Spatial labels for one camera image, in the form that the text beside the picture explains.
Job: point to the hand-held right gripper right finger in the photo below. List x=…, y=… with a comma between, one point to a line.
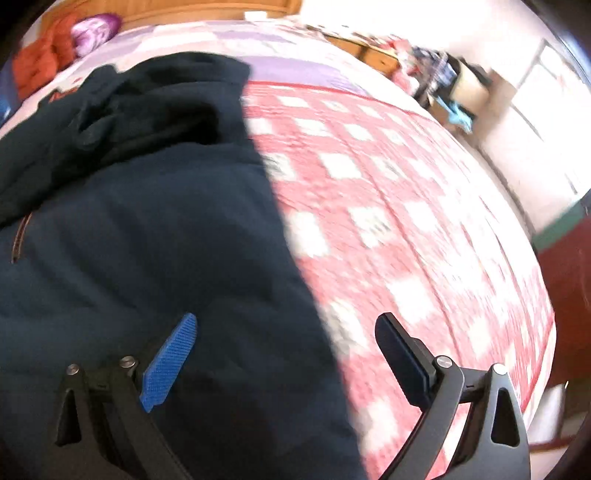
x=406, y=362

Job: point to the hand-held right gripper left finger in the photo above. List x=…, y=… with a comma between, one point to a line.
x=170, y=364

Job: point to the dark navy padded jacket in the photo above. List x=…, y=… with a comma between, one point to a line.
x=138, y=230

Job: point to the red checked blanket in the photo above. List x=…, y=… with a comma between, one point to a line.
x=406, y=221

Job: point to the teal cloth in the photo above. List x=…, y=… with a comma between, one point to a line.
x=459, y=117

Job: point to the cardboard box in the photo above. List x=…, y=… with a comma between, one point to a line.
x=473, y=90

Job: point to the window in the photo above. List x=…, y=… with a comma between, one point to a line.
x=554, y=106

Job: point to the wooden drawer cabinet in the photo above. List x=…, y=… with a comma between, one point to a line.
x=369, y=53

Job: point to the pink purple patchwork bed sheet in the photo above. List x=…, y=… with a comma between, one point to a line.
x=286, y=69

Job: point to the orange cloth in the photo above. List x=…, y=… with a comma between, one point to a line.
x=44, y=60

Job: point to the purple pink pillow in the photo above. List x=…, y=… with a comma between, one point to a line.
x=94, y=30

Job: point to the wooden headboard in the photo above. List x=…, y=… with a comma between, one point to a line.
x=184, y=11

